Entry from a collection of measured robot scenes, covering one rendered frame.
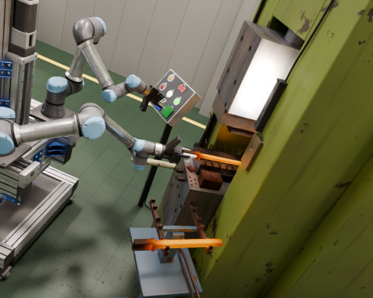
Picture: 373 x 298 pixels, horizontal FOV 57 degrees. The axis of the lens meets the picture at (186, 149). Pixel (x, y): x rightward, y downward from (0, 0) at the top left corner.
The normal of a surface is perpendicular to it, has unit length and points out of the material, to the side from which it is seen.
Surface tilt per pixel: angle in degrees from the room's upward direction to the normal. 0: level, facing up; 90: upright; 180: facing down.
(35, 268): 0
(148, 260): 0
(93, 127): 88
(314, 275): 90
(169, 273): 0
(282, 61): 90
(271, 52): 90
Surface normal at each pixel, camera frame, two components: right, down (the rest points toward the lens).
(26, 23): 0.48, 0.61
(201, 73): -0.23, 0.46
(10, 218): 0.32, -0.79
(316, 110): 0.13, 0.57
